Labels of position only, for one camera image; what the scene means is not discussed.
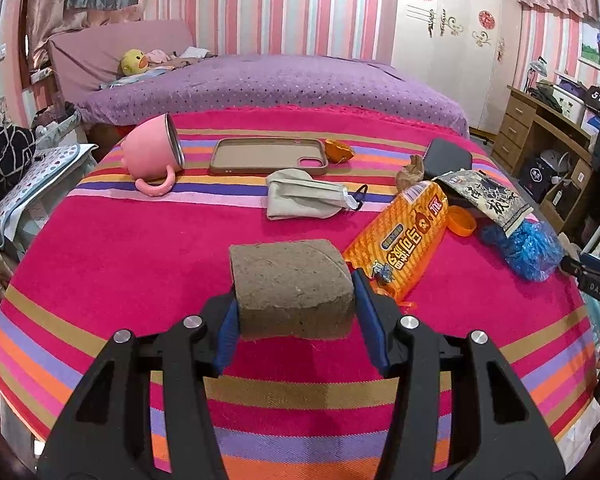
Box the wooden desk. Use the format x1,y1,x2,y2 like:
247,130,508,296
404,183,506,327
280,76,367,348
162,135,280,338
491,85,598,231

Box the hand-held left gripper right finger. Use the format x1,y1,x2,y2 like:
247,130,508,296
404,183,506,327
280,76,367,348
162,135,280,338
351,267,566,480

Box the black and white snack packet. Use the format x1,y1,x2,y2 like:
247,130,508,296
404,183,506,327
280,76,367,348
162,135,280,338
437,170,535,238

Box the pink curtain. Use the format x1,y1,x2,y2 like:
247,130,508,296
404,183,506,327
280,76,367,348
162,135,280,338
27,0,148,61

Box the grey face mask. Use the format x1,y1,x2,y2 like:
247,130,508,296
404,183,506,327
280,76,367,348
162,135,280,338
266,168,369,221

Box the purple dotted bedspread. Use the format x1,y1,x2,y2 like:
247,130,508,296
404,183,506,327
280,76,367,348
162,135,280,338
75,54,470,137

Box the grey-brown sponge block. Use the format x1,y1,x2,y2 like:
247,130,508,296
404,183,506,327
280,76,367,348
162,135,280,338
228,239,357,343

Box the cream wardrobe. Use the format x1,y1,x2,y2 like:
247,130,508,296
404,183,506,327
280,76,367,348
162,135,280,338
391,0,523,133

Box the dark patterned cloth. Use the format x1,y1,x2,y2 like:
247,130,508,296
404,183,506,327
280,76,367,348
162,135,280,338
0,125,37,196

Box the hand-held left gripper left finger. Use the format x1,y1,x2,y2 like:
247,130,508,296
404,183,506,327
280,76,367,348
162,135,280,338
37,294,241,480

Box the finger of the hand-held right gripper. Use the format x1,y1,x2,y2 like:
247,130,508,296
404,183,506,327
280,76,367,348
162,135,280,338
561,254,600,307

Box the pink mug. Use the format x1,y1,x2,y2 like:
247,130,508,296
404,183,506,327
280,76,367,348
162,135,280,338
121,113,187,197

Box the polka dot cushion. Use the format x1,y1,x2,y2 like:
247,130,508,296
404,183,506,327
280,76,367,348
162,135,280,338
0,144,98,241

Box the white appliance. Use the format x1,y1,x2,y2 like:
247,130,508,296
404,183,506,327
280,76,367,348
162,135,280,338
540,149,576,181

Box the yellow duck plush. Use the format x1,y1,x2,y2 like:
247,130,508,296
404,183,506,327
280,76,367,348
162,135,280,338
120,49,147,77

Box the desk lamp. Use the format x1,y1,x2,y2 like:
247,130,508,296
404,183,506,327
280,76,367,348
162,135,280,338
525,55,548,93

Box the pink bed headboard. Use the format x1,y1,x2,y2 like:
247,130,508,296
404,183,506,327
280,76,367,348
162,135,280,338
46,20,196,106

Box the blue plastic shoe cover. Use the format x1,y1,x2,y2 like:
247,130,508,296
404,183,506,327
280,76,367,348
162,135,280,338
478,221,565,282

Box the orange snack packet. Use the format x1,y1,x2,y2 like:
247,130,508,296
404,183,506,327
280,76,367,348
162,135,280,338
343,181,449,306

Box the white storage bin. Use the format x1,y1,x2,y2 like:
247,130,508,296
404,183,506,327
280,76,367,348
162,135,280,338
552,72,588,126

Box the beige phone case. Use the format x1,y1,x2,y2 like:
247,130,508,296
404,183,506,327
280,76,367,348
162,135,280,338
209,137,329,177

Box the pink striped blanket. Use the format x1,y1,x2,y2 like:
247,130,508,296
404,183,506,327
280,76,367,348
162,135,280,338
0,106,600,480

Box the brown paper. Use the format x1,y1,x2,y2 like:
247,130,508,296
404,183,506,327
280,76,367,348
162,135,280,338
396,155,426,193

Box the small orange snack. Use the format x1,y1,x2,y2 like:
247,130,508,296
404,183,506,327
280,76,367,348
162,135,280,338
325,140,355,164

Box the orange bottle cap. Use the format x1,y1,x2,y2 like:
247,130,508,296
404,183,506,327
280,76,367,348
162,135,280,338
446,207,477,237

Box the black phone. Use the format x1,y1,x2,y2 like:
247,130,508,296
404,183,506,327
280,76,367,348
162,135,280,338
422,138,473,181

